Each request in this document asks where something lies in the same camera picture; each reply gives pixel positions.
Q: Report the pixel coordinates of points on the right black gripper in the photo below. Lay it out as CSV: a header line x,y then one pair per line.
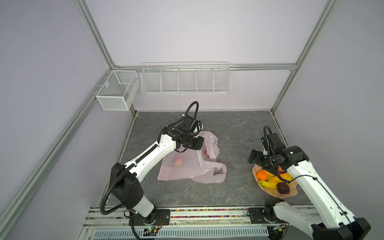
x,y
258,154

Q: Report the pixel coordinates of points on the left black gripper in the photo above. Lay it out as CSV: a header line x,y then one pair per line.
x,y
199,144

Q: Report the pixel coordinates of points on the orange fruit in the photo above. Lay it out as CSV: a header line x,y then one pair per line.
x,y
262,175

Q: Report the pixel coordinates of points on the pink plastic bag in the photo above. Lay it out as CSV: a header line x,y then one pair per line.
x,y
193,165

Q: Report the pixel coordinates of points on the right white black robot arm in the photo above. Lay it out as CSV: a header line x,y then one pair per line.
x,y
287,165

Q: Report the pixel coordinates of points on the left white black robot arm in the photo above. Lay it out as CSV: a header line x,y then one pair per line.
x,y
125,188

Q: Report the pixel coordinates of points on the yellow banana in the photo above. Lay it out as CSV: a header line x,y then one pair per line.
x,y
275,179
266,184

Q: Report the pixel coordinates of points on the dark purple plum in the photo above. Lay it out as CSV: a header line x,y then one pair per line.
x,y
283,188

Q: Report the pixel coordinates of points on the beige wavy fruit plate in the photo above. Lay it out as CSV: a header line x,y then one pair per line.
x,y
275,192

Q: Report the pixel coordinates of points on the small white mesh basket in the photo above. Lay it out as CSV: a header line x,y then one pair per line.
x,y
118,91

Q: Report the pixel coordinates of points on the white vent grille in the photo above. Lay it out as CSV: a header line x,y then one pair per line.
x,y
182,233

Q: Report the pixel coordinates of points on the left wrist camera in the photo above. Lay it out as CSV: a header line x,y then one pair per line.
x,y
198,127

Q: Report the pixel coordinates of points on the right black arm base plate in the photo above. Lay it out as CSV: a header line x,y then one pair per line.
x,y
258,215

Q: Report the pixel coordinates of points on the long white wire basket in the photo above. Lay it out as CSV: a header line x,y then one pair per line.
x,y
167,78

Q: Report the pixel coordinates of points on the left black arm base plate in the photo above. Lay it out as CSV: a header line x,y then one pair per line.
x,y
158,217

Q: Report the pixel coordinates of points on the aluminium mounting rail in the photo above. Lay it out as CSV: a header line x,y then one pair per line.
x,y
188,217

